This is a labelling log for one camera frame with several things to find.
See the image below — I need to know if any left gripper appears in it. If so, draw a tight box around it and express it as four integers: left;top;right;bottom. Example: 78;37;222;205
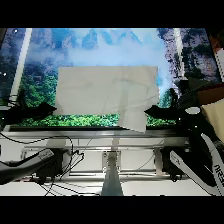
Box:
34;101;58;118

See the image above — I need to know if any black cable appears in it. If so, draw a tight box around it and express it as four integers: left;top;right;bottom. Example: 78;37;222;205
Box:
0;131;86;197

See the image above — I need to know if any brown garment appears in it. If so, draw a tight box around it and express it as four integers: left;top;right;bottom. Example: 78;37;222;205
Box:
196;83;224;107

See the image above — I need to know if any silver frame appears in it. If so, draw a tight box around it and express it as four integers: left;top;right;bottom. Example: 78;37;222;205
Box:
0;125;202;197

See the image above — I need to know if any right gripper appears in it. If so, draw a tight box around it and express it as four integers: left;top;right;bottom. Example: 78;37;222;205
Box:
143;104;169;120

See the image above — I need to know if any cream garment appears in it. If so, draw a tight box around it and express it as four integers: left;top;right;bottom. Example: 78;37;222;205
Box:
201;99;224;144

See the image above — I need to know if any beige garment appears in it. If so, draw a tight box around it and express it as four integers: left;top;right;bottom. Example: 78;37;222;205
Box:
52;65;160;133

